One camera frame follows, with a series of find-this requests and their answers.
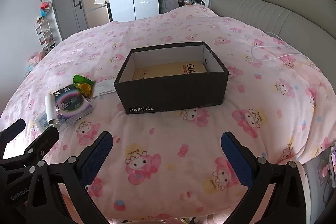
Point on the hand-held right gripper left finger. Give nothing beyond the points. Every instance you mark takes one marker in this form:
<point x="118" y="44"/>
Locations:
<point x="97" y="155"/>

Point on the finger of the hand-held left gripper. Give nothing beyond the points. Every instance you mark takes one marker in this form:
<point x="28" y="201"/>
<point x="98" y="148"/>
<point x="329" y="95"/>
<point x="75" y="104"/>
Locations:
<point x="44" y="141"/>
<point x="14" y="129"/>

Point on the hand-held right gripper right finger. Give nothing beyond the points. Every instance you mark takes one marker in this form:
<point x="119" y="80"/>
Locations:
<point x="236" y="158"/>

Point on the white paper roll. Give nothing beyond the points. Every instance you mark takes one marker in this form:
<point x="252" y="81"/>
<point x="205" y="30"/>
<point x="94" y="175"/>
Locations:
<point x="51" y="108"/>

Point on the black colourful printed box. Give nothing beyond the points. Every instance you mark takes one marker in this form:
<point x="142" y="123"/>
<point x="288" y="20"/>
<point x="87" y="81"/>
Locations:
<point x="72" y="104"/>

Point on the black shoe box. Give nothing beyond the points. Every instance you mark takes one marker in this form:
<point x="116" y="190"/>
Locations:
<point x="170" y="94"/>

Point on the white blue wet wipes pack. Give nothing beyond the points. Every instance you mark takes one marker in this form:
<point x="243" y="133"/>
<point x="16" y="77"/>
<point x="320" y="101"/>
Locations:
<point x="40" y="123"/>

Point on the white envelope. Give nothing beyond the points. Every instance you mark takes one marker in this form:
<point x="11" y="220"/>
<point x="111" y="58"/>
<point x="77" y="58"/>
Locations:
<point x="105" y="88"/>

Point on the green snack packet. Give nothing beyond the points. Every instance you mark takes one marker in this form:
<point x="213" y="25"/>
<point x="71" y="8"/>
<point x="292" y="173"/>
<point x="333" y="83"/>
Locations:
<point x="84" y="86"/>

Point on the pink printed blanket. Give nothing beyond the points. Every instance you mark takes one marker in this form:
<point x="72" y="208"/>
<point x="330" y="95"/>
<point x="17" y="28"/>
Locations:
<point x="168" y="140"/>

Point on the white shelf rack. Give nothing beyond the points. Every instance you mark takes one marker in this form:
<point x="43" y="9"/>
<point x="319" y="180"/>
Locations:
<point x="46" y="35"/>

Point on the yellow book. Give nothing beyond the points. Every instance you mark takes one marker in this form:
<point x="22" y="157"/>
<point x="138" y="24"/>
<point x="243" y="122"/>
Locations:
<point x="162" y="70"/>

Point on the red blue plush toy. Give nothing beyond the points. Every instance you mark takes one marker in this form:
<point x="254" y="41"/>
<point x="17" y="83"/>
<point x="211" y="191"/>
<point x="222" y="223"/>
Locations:
<point x="44" y="7"/>

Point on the grey door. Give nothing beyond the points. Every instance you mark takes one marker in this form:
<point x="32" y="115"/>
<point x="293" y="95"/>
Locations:
<point x="68" y="3"/>

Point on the beige cabinet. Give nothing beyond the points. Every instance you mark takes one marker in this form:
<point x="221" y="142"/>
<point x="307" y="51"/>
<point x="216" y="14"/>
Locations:
<point x="95" y="12"/>

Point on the grey padded headboard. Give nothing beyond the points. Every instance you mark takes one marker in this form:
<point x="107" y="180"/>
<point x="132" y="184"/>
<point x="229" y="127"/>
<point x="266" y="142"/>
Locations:
<point x="275" y="11"/>

